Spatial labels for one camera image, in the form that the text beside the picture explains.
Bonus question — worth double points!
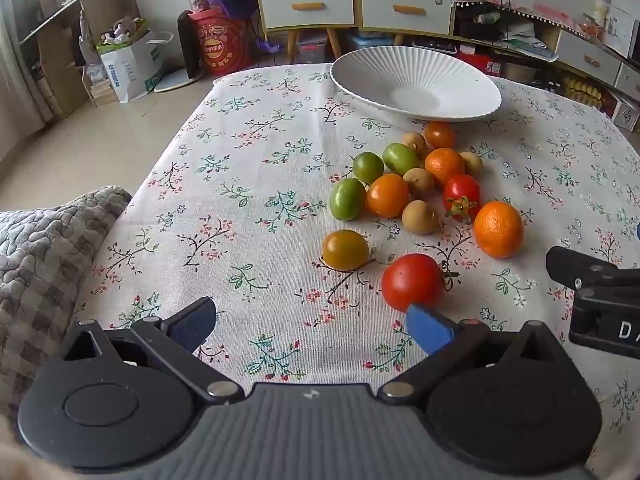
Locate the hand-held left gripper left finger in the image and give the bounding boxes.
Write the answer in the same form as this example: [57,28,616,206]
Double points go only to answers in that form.
[62,296,246,403]

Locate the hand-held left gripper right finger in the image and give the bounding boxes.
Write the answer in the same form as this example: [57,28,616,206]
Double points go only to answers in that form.
[377,302,568,403]

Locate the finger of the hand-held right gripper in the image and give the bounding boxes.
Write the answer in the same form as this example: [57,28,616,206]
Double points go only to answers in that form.
[546,246,640,302]

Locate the large orange mandarin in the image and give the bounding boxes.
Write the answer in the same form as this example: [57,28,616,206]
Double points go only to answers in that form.
[473,200,525,259]

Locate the brown longan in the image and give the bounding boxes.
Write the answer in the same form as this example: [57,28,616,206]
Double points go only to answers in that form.
[460,151,484,179]
[403,167,436,199]
[401,132,428,158]
[401,200,441,235]

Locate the yellow-brown tomato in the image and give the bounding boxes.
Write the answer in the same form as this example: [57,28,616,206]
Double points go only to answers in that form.
[321,229,370,272]

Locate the red tomato with stem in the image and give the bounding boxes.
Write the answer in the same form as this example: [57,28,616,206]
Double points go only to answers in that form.
[442,174,482,224]

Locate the orange tomato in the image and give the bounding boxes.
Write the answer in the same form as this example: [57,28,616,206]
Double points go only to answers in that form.
[424,121,456,150]
[365,173,410,219]

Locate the green plum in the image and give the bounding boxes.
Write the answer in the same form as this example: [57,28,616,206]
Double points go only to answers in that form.
[383,142,421,177]
[352,151,385,184]
[329,177,367,222]

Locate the small orange mandarin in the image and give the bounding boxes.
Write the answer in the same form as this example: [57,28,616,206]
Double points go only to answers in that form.
[424,148,466,187]

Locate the white ribbed plate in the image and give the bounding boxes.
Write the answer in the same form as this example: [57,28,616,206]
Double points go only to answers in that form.
[330,46,502,123]

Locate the grey quilted blanket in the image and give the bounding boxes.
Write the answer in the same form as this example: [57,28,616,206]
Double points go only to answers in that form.
[0,186,133,441]

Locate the small white box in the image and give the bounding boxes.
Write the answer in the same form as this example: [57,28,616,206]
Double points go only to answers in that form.
[611,97,640,132]

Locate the floral tablecloth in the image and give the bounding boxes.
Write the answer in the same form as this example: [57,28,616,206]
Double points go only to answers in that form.
[72,62,640,480]

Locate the stack of egg trays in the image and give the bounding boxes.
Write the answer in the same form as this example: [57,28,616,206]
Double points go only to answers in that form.
[562,76,605,109]

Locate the white drawer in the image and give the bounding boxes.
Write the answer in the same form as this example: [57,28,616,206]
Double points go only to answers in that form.
[260,0,355,30]
[614,62,640,103]
[555,30,623,86]
[361,0,455,36]

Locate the red box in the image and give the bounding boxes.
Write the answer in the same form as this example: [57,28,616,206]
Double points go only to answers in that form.
[456,50,503,78]

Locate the low wooden cabinet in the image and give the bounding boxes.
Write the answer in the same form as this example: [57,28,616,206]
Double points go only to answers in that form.
[452,7,640,111]

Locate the pale round base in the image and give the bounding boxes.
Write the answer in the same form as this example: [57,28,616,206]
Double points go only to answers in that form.
[154,67,203,93]

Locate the black storage bin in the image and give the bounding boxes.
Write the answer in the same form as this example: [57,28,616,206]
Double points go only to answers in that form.
[455,12,501,41]

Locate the white paper bag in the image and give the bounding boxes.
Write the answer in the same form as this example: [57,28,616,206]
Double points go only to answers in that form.
[97,30,173,103]

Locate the dark-lidded storage box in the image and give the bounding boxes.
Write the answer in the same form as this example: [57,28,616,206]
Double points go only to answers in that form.
[414,37,458,56]

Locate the black flat panel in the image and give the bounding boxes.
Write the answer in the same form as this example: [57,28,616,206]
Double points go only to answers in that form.
[177,10,201,83]

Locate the red printed bucket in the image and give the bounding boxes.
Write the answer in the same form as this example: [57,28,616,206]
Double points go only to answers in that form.
[187,7,256,78]

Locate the wooden drawer cabinet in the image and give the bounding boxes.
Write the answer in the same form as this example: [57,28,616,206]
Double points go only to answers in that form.
[357,0,458,48]

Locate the wooden bookshelf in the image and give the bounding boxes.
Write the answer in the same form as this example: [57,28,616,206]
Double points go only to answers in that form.
[17,0,141,118]

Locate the blue-lidded storage box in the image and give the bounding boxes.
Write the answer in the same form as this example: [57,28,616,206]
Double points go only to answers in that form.
[347,34,396,56]

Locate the clear storage box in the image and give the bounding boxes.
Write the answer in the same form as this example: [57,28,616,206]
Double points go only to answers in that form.
[296,30,328,63]

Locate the plush toys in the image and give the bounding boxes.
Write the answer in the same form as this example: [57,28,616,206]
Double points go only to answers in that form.
[100,19,148,46]

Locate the tall wooden shelf cabinet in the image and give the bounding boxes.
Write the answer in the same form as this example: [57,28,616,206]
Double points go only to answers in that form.
[251,0,359,58]

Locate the grey curtain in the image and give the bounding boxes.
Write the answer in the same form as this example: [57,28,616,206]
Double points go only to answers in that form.
[0,0,56,126]

